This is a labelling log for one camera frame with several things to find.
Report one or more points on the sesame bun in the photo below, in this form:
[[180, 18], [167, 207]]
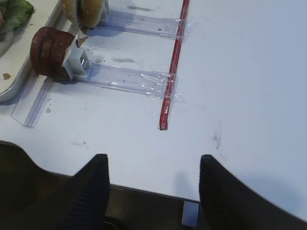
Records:
[[91, 11], [71, 10]]

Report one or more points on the metal baking tray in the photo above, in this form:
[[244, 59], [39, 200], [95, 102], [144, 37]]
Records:
[[14, 63]]

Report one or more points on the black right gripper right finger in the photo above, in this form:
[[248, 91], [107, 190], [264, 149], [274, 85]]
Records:
[[227, 204]]

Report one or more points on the white pusher block bun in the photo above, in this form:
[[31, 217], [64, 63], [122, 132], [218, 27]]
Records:
[[105, 11]]

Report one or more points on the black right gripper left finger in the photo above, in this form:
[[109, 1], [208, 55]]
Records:
[[78, 204]]

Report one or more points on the lettuce leaf on bun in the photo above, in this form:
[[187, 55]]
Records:
[[14, 13]]

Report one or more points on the clear track bun lane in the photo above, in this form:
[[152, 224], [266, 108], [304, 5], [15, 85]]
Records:
[[144, 25]]

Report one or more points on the stack of meat patties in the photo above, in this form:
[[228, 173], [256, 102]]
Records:
[[47, 52]]

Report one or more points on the clear track meat lane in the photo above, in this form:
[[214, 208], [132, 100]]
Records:
[[149, 83]]

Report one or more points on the clear right front rail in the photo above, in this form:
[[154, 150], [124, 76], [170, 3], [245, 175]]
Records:
[[32, 101]]

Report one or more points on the dark monitor base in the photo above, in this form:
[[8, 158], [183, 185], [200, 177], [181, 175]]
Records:
[[130, 209]]

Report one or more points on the red plastic rail strip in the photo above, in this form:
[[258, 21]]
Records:
[[171, 80]]

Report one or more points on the sesame bun top inner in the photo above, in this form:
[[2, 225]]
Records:
[[71, 10]]

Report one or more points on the sesame bun top outer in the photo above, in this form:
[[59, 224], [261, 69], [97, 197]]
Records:
[[91, 11]]

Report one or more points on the white pusher block meat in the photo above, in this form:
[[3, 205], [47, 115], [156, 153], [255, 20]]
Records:
[[76, 61]]

